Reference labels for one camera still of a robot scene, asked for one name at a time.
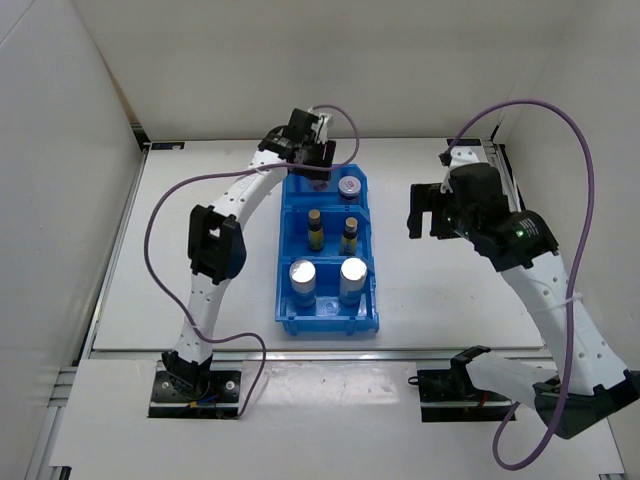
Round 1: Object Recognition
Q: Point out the white-lid spice jar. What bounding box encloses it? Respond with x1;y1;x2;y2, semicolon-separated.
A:
310;180;330;192
338;175;362;204

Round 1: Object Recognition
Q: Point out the small yellow-label bottle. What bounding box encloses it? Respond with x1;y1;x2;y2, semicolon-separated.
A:
307;209;324;252
339;217;358;256

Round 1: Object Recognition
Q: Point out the silver-lid shaker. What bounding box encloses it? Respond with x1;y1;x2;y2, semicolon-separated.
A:
339;257;368;305
289;259;316;308

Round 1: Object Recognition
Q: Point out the blue three-compartment plastic bin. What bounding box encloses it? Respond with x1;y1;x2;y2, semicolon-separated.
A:
275;164;379;336

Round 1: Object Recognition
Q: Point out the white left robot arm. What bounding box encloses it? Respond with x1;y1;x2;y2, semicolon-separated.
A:
162;109;336;400

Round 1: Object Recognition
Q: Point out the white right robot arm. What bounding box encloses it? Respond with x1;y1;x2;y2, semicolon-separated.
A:
407;147;639;439

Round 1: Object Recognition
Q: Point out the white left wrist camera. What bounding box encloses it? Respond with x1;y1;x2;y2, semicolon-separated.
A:
309;110;333;145

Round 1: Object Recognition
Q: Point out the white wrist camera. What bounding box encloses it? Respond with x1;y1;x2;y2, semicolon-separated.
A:
439;147;481;194
309;110;333;145

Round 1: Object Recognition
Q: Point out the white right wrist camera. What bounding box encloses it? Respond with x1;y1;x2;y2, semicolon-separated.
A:
439;147;481;194

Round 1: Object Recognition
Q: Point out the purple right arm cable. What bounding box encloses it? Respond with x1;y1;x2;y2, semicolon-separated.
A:
444;98;595;471

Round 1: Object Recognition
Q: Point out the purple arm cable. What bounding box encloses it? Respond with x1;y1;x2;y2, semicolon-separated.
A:
143;104;362;419
444;98;595;471

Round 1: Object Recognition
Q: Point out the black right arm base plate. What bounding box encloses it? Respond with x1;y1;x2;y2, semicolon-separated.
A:
407;369;512;423

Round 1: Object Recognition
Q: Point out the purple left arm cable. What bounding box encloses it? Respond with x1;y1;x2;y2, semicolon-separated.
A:
143;104;362;419

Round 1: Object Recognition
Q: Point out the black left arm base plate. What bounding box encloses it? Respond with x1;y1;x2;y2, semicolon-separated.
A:
147;366;242;420

